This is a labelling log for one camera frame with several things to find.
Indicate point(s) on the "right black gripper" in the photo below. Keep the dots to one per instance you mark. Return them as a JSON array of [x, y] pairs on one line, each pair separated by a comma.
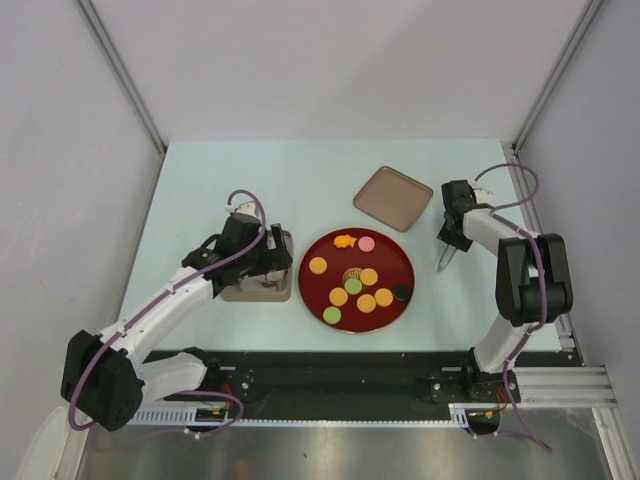
[[461, 243]]

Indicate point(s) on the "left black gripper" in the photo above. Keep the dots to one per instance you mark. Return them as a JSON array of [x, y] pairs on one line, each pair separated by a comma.
[[273, 259]]

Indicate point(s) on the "orange round cookie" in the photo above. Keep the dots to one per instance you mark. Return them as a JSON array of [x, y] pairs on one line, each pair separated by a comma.
[[318, 265], [383, 297], [366, 303], [338, 296], [368, 277]]

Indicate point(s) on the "metal tongs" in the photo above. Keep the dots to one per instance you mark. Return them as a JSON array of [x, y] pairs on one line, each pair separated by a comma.
[[446, 258]]

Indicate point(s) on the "tan square tin box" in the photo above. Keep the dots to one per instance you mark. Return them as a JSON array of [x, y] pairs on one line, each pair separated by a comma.
[[271, 287]]

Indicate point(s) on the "tan square tin lid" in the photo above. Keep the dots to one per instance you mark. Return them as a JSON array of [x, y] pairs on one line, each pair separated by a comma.
[[393, 199]]

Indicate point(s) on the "orange fish-shaped cookie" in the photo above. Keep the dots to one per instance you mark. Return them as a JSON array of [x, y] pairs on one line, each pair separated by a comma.
[[344, 241]]

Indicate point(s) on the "pink round cookie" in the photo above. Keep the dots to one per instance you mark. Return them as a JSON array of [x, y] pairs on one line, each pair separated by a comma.
[[366, 243]]

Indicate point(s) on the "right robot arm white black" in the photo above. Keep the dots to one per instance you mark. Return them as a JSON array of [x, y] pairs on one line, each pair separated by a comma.
[[533, 282]]

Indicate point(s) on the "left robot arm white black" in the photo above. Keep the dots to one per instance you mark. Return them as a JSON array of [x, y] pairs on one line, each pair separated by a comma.
[[107, 376]]

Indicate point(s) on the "green round cookie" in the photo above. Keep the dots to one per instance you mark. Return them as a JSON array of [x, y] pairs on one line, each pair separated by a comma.
[[332, 315], [353, 286]]

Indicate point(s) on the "round red lacquer tray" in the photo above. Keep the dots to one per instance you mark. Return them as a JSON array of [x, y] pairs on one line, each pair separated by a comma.
[[388, 259]]

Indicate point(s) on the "black round cookie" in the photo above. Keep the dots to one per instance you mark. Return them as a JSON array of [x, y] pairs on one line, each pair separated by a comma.
[[401, 292]]

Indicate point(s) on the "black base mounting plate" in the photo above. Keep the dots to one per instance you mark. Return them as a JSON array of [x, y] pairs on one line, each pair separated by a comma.
[[364, 386]]

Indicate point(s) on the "white cable duct left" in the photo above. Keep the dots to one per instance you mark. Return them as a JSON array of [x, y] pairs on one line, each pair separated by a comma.
[[190, 416]]

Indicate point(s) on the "white cable duct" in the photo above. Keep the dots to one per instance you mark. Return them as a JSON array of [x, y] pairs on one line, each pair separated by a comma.
[[474, 415], [190, 416]]

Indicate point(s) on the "white cable duct right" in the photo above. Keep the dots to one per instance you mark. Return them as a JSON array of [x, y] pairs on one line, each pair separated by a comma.
[[474, 415]]

